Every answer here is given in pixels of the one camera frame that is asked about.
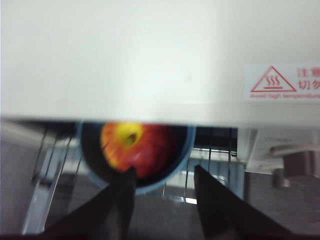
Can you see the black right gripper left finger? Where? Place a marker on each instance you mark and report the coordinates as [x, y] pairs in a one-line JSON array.
[[105, 215]]

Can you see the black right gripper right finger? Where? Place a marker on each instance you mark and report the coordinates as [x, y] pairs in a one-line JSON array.
[[225, 215]]

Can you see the glass window oven door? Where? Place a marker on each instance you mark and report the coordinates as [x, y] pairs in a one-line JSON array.
[[165, 220]]

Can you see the red yellow apple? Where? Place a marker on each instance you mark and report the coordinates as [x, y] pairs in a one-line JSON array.
[[147, 152]]

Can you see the blue ribbed bowl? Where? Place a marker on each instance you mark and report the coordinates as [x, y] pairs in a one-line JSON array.
[[185, 150]]

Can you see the cream Toshiba toaster oven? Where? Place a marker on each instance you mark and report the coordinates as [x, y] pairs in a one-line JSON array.
[[125, 62]]

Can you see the red hot-surface warning sticker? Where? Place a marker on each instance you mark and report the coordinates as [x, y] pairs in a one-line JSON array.
[[272, 82]]

